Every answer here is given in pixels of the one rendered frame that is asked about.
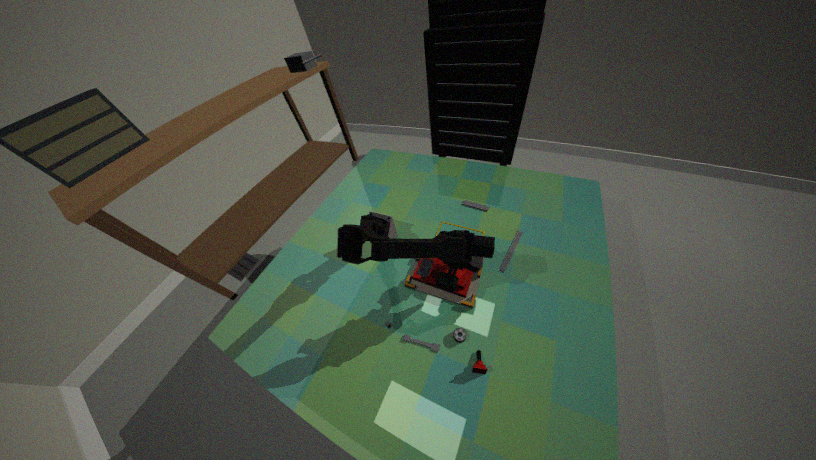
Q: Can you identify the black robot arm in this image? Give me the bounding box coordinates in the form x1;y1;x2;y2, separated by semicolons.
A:
338;214;495;273

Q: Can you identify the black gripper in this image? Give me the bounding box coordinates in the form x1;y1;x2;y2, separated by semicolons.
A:
435;262;460;291

